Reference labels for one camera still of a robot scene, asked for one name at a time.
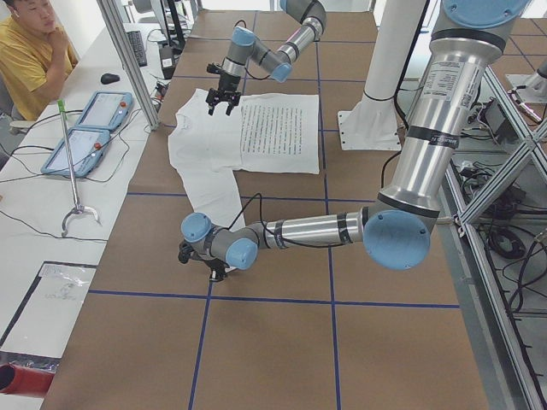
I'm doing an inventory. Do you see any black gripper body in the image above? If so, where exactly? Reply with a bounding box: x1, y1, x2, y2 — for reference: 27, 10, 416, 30
203, 259, 232, 276
206, 72, 241, 106

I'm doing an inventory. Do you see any white long-sleeve printed shirt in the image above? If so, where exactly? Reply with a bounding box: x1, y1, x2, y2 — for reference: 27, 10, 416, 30
167, 88, 321, 274

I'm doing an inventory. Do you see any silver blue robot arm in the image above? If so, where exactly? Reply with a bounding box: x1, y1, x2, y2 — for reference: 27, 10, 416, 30
206, 0, 326, 115
179, 1, 526, 281

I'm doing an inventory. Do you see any upper blue teach pendant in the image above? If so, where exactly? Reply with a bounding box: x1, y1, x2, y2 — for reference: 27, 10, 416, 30
76, 91, 133, 132

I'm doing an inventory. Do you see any blue teach pendant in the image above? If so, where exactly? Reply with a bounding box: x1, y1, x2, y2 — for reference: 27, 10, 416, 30
76, 91, 133, 132
40, 127, 110, 179

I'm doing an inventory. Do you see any black keyboard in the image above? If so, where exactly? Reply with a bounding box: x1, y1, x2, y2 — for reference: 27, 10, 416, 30
126, 31, 148, 67

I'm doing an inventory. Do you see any black computer mouse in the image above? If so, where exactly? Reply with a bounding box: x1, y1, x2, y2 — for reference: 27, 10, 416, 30
100, 73, 120, 85

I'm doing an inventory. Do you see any lower blue teach pendant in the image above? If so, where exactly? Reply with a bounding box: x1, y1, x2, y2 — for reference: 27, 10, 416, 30
40, 127, 110, 179

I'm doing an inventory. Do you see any metal reacher grabber tool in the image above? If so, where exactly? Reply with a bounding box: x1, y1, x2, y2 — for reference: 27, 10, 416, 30
57, 99, 101, 238

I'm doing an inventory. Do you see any clear plastic bag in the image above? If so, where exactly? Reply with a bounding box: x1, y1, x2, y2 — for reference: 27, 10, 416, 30
32, 262, 96, 303

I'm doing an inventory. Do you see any person in yellow shirt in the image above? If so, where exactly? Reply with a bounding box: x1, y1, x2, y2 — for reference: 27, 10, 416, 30
1, 1, 79, 121

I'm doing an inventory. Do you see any red cylinder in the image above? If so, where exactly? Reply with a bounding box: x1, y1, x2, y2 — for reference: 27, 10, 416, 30
1, 364, 55, 398

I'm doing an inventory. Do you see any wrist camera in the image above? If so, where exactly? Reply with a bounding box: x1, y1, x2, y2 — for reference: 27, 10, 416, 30
206, 63, 223, 75
178, 241, 197, 264

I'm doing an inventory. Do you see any aluminium frame post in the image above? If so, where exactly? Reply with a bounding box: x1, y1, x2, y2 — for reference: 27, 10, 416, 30
97, 0, 160, 131

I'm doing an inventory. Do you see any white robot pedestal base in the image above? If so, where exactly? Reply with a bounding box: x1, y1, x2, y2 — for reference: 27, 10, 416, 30
338, 0, 428, 150

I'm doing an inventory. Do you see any black cable bundle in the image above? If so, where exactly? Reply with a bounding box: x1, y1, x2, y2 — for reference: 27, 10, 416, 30
452, 157, 547, 317

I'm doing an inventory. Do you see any aluminium frame rail structure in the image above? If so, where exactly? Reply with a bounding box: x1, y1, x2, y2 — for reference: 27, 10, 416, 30
426, 63, 547, 410

